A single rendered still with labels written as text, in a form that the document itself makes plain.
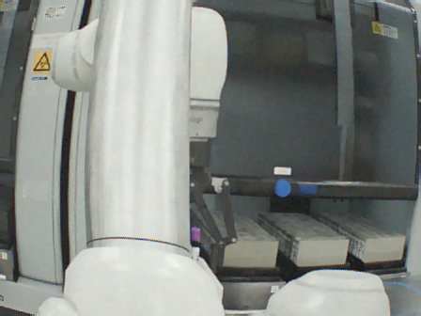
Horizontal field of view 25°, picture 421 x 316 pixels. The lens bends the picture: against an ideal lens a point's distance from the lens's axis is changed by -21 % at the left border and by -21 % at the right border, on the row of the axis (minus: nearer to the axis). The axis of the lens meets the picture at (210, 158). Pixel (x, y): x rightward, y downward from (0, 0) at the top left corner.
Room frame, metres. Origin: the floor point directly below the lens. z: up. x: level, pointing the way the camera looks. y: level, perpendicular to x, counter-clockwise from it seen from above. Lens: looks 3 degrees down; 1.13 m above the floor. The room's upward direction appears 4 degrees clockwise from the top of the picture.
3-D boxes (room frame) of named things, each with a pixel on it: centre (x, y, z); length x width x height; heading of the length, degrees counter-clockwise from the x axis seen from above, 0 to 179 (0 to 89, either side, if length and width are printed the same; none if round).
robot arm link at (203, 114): (1.71, 0.04, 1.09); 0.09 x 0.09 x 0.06
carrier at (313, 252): (2.07, -0.23, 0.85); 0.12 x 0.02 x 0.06; 96
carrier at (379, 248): (2.08, -0.38, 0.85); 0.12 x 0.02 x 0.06; 95
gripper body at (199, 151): (1.71, 0.04, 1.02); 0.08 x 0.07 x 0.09; 97
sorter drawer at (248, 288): (2.28, -0.05, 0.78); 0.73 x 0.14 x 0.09; 6
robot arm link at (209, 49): (1.70, 0.05, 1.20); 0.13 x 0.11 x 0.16; 102
